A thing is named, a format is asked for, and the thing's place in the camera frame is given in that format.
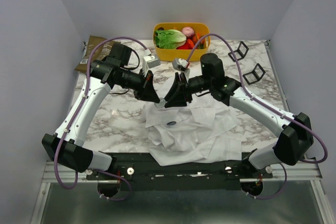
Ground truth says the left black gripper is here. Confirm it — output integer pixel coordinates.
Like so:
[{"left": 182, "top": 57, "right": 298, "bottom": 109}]
[{"left": 115, "top": 68, "right": 160, "bottom": 103}]

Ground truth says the clear round brooch backing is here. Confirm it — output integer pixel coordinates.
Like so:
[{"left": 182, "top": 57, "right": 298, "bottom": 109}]
[{"left": 154, "top": 98, "right": 166, "bottom": 108}]

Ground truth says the white shirt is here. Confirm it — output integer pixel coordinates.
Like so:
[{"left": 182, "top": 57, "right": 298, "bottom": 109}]
[{"left": 141, "top": 95, "right": 242, "bottom": 166}]

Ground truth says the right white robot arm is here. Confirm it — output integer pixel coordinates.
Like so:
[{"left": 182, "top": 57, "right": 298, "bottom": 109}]
[{"left": 164, "top": 53, "right": 313, "bottom": 178}]

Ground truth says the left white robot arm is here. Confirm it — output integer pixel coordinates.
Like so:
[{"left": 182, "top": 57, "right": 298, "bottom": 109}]
[{"left": 42, "top": 43, "right": 160, "bottom": 179}]

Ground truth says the yellow plastic bin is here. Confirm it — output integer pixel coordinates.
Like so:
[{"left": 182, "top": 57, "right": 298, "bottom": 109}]
[{"left": 153, "top": 23, "right": 210, "bottom": 62}]

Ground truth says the red pepper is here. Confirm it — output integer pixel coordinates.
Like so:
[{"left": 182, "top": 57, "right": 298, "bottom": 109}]
[{"left": 177, "top": 39, "right": 195, "bottom": 50}]

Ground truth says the green lettuce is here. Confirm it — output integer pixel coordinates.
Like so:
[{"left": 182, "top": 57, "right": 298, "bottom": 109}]
[{"left": 154, "top": 29, "right": 187, "bottom": 49}]

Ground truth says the orange carrot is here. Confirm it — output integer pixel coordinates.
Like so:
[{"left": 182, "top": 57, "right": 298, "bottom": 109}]
[{"left": 192, "top": 33, "right": 205, "bottom": 49}]

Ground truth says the brown snack bag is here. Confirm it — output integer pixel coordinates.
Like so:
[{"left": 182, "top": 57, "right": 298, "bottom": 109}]
[{"left": 75, "top": 36, "right": 120, "bottom": 73}]

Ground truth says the red onion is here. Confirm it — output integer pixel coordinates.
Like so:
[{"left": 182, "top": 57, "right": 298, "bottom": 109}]
[{"left": 181, "top": 27, "right": 195, "bottom": 38}]

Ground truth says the far black folding stand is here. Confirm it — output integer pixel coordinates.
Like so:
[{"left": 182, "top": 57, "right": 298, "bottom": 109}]
[{"left": 234, "top": 41, "right": 249, "bottom": 61}]

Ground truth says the black folding stand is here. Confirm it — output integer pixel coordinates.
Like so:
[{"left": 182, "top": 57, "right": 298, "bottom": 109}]
[
  {"left": 234, "top": 41, "right": 249, "bottom": 61},
  {"left": 243, "top": 63, "right": 266, "bottom": 85}
]

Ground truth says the near black folding stand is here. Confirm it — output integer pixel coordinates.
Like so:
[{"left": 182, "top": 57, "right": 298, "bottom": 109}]
[{"left": 243, "top": 63, "right": 266, "bottom": 85}]

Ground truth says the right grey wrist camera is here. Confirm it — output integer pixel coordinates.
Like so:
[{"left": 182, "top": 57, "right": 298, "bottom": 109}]
[{"left": 172, "top": 58, "right": 190, "bottom": 81}]

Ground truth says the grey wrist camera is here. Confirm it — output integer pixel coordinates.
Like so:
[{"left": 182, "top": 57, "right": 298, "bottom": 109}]
[
  {"left": 142, "top": 49, "right": 161, "bottom": 76},
  {"left": 172, "top": 58, "right": 190, "bottom": 81}
]

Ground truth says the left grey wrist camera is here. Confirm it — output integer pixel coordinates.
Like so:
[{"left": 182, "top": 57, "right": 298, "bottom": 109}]
[{"left": 142, "top": 49, "right": 161, "bottom": 76}]

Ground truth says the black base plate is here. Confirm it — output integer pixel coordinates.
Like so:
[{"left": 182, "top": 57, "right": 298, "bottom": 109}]
[{"left": 86, "top": 153, "right": 273, "bottom": 195}]

